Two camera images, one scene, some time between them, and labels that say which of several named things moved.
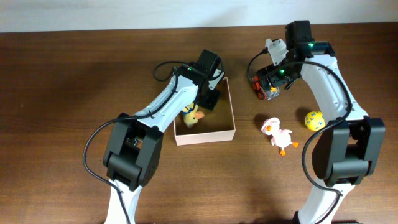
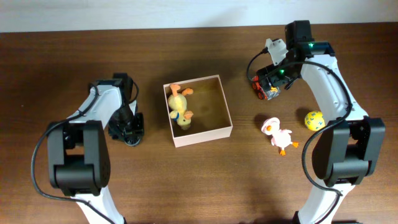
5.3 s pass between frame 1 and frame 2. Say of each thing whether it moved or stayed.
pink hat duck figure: stayed
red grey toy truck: stayed
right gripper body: stayed
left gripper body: moved
